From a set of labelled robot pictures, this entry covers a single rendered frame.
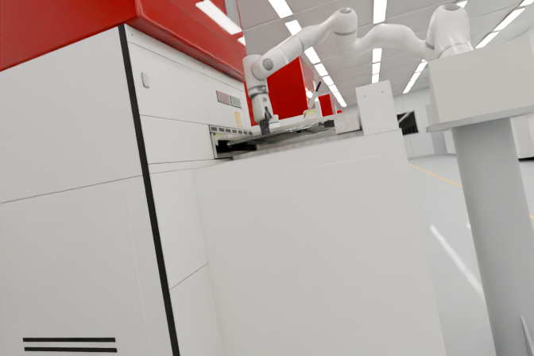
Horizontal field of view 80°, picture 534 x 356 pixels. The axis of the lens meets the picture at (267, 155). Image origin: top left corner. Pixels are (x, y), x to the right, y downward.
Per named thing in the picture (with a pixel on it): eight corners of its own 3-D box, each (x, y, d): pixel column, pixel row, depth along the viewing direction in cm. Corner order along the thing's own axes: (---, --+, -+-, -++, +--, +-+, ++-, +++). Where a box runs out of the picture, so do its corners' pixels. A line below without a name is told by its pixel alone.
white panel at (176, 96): (142, 175, 83) (117, 25, 84) (253, 161, 160) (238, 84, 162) (152, 172, 82) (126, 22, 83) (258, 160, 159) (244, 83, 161)
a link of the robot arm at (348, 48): (465, 31, 118) (454, 70, 130) (462, 17, 126) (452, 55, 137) (330, 32, 135) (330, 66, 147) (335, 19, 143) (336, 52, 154)
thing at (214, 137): (213, 158, 117) (209, 133, 117) (255, 156, 159) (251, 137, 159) (218, 157, 116) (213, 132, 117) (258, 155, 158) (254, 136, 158)
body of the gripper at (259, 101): (271, 89, 127) (276, 117, 126) (262, 96, 136) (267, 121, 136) (254, 90, 124) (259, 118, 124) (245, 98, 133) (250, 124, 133)
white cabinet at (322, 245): (236, 431, 98) (191, 169, 101) (301, 294, 189) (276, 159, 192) (472, 454, 78) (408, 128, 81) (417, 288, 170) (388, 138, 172)
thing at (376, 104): (364, 136, 90) (354, 87, 91) (366, 140, 142) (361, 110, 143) (399, 129, 87) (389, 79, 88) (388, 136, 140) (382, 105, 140)
